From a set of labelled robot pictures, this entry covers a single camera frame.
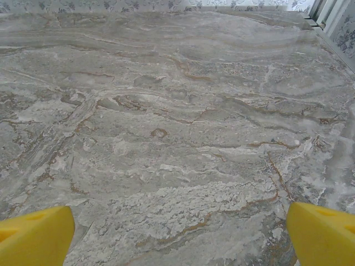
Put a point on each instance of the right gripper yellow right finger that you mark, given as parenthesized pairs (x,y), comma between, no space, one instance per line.
(321,241)

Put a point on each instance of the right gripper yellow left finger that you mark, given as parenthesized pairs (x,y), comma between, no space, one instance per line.
(36,241)

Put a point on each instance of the aluminium frame post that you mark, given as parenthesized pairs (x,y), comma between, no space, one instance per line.
(323,14)

